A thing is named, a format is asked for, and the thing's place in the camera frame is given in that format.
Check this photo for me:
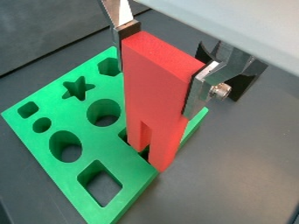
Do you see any red double-square foam block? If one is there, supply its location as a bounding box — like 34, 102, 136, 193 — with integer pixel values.
121, 31, 204, 172

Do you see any green foam shape-sorter block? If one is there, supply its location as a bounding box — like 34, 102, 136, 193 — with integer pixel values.
0, 45, 209, 224

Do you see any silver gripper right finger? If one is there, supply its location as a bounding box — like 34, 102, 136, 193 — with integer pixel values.
181, 41, 254, 120

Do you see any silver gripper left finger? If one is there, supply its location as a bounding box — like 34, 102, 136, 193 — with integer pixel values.
98, 0, 141, 69

